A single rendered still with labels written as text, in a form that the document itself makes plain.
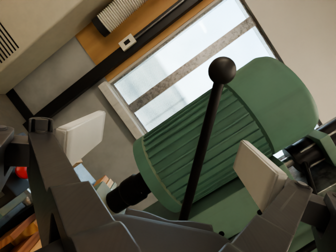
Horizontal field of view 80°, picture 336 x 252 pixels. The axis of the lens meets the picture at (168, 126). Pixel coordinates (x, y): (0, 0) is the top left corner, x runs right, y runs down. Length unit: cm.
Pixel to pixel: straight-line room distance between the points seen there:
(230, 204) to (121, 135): 157
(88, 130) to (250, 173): 13
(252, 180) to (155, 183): 23
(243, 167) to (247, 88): 20
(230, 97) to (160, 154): 16
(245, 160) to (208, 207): 24
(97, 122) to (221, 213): 31
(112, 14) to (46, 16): 46
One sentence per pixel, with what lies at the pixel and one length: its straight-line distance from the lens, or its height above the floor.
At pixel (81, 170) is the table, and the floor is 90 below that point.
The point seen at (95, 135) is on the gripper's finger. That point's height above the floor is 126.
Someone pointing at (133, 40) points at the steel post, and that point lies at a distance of 177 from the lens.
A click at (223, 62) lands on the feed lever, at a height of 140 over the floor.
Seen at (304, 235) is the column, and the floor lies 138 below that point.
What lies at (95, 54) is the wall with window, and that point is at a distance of 195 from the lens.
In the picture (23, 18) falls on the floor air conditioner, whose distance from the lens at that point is 196.
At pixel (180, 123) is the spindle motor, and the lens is 38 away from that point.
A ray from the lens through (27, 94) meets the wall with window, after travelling 229.
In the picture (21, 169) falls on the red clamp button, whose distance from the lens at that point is 46.
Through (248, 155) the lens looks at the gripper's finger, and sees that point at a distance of 18.
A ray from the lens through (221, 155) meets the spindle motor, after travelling 36.
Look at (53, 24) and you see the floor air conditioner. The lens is 182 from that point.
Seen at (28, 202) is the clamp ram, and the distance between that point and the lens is 53.
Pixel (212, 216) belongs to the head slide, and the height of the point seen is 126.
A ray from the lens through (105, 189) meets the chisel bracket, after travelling 51.
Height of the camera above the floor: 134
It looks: 9 degrees down
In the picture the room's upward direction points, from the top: 56 degrees clockwise
